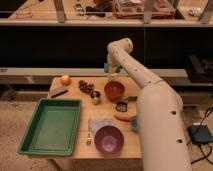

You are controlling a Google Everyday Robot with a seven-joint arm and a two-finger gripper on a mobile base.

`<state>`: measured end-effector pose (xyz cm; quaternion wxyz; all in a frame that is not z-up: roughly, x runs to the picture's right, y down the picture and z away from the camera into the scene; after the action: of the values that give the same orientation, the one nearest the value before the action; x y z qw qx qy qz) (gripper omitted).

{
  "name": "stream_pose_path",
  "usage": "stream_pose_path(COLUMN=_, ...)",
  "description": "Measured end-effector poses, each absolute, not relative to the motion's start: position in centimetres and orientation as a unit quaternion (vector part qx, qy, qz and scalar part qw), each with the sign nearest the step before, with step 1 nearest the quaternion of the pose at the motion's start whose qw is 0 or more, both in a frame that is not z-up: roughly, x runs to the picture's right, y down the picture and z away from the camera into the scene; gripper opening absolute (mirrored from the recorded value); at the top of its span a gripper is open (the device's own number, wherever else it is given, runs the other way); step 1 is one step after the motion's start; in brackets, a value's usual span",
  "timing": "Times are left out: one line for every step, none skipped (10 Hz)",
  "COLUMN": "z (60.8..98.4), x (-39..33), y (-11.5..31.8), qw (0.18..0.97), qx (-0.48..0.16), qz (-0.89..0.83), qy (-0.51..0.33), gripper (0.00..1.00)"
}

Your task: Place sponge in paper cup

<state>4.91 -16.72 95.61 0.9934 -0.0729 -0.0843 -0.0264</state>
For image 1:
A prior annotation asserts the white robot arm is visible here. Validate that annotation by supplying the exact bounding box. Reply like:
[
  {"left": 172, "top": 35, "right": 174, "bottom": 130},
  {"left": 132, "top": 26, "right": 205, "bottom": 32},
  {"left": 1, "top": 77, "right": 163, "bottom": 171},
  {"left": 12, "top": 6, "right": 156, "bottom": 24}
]
[{"left": 107, "top": 38, "right": 193, "bottom": 171}]

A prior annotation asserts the small metal cup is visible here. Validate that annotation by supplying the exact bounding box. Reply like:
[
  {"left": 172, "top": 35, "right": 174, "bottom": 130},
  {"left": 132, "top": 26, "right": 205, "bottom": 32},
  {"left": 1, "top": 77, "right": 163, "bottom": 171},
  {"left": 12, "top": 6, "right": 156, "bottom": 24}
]
[{"left": 90, "top": 91, "right": 101, "bottom": 105}]

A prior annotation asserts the brown wooden bowl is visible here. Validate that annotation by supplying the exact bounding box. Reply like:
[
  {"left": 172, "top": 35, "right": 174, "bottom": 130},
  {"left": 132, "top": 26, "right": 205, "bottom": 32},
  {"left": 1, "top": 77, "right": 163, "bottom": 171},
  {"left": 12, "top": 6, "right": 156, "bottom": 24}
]
[{"left": 104, "top": 81, "right": 125, "bottom": 102}]

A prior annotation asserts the bunch of dark grapes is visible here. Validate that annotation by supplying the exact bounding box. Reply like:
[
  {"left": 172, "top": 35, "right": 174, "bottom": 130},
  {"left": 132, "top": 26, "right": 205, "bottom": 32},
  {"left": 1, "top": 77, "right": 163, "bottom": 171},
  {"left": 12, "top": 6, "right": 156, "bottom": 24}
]
[{"left": 79, "top": 80, "right": 94, "bottom": 94}]

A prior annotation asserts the small dark metal piece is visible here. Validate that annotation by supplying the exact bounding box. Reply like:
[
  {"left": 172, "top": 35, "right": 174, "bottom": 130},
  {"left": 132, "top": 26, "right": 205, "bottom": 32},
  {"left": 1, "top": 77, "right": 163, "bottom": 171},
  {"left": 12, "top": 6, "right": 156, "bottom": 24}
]
[{"left": 126, "top": 96, "right": 137, "bottom": 102}]

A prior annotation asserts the black cookie cutter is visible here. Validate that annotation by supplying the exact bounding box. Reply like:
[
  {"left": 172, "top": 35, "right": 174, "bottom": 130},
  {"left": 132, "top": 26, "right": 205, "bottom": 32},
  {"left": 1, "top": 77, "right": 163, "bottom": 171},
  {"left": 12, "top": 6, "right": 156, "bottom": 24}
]
[{"left": 115, "top": 101, "right": 128, "bottom": 112}]

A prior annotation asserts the orange fruit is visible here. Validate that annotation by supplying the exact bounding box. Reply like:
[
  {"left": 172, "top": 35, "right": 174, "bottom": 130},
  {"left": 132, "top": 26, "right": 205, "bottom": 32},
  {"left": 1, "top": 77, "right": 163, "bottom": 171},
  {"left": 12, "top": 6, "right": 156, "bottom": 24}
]
[{"left": 60, "top": 75, "right": 71, "bottom": 85}]

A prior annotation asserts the orange carrot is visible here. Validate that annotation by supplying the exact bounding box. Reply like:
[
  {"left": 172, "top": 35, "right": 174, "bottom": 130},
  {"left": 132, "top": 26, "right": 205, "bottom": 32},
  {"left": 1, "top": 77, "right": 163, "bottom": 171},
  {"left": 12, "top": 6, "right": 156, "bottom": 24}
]
[{"left": 113, "top": 114, "right": 131, "bottom": 122}]

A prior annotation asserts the white cloth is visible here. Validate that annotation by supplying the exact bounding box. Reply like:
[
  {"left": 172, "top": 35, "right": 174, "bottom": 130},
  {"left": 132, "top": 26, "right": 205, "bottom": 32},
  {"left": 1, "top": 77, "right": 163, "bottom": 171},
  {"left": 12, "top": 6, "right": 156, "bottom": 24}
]
[{"left": 89, "top": 119, "right": 114, "bottom": 135}]

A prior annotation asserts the blue cloth piece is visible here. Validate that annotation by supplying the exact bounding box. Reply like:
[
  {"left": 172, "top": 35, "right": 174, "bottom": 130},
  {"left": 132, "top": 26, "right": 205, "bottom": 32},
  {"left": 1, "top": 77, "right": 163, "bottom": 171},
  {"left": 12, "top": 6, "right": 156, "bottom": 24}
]
[{"left": 130, "top": 115, "right": 138, "bottom": 133}]

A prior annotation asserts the purple bowl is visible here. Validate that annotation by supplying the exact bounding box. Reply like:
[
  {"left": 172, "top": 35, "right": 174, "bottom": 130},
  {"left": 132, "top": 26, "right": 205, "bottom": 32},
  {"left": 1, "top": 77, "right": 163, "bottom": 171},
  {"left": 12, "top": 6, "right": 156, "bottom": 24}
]
[{"left": 94, "top": 125, "right": 124, "bottom": 156}]

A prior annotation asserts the metal fork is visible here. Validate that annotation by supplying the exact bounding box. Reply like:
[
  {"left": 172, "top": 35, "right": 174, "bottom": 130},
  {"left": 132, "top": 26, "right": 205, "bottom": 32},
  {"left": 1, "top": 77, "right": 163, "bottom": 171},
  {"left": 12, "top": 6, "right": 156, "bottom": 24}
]
[{"left": 86, "top": 119, "right": 92, "bottom": 145}]

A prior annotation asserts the green plastic tray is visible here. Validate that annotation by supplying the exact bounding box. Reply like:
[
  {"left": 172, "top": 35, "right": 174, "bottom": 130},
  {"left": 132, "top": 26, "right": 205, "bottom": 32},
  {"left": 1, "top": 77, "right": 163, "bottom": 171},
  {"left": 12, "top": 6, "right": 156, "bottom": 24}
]
[{"left": 18, "top": 98, "right": 82, "bottom": 157}]

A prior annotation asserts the black power box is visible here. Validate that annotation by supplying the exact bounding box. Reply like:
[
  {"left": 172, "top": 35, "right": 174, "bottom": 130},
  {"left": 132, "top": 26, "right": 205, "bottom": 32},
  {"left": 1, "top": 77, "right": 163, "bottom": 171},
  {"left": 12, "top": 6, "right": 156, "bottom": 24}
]
[{"left": 187, "top": 125, "right": 213, "bottom": 144}]

